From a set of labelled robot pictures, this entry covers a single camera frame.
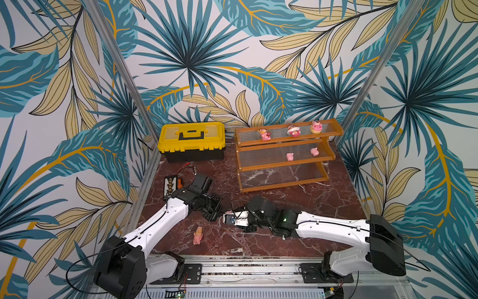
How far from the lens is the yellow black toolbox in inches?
38.5

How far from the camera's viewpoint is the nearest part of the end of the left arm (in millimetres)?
687

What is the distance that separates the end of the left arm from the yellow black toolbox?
331mm
